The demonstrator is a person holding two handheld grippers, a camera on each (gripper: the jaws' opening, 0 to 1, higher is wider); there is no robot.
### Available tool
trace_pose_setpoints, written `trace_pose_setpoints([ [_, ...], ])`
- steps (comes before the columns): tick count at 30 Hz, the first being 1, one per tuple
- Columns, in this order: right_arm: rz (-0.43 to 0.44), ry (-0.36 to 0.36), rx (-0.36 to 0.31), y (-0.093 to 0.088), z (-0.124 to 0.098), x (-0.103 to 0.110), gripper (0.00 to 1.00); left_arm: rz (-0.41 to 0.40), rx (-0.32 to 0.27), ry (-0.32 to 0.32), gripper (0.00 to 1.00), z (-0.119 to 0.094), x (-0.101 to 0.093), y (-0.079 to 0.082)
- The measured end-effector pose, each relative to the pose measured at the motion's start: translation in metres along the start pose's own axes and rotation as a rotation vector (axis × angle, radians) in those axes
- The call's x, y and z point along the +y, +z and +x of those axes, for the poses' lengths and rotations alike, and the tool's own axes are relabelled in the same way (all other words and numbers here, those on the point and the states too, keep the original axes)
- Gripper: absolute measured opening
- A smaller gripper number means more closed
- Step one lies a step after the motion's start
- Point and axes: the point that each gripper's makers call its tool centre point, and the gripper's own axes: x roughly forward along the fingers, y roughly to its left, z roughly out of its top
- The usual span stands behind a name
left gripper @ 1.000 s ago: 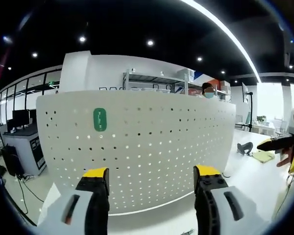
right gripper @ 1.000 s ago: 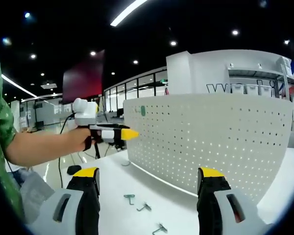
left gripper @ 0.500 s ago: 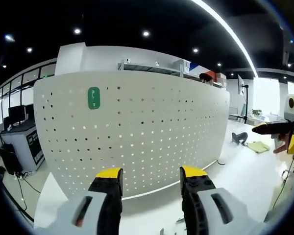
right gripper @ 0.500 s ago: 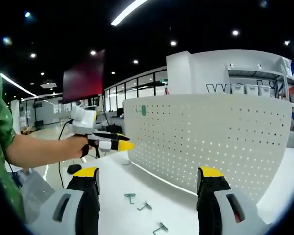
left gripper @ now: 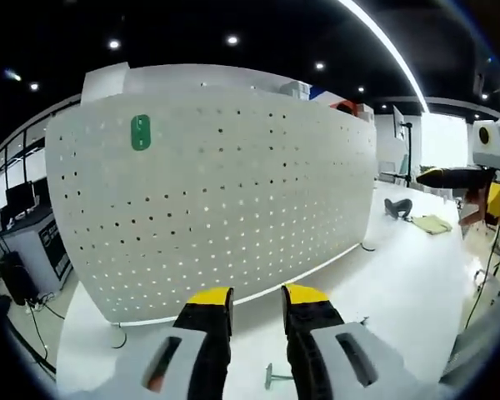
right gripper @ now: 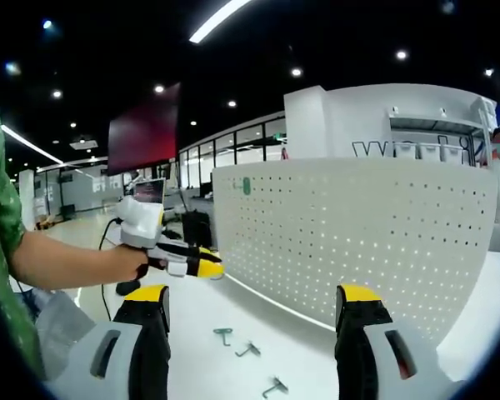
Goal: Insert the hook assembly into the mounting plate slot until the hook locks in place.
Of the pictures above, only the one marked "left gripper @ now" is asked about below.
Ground black tripod stand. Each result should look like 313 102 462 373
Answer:
400 120 414 189

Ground green hook assembly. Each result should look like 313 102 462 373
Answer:
263 362 295 391
130 112 153 153

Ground black computer tower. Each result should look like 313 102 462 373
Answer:
0 251 39 307

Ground round ceiling spotlights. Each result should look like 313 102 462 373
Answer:
0 35 491 128

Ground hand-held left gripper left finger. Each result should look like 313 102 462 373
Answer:
140 286 236 400

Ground black headset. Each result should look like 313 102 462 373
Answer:
383 197 414 220

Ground dark office desk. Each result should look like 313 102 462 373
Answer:
0 207 75 293

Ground person's right hand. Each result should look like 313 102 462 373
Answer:
457 186 488 229

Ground small flat monitor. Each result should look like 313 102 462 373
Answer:
392 104 407 141

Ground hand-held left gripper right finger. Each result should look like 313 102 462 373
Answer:
281 282 406 400

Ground white perforated mounting plate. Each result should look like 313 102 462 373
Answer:
44 85 378 349

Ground pale yellow cloth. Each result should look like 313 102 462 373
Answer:
412 213 454 236

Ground black desktop monitor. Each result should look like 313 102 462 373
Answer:
5 181 39 216

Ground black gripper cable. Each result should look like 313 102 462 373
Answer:
463 224 500 335

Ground long ceiling strip light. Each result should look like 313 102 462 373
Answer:
337 0 431 114

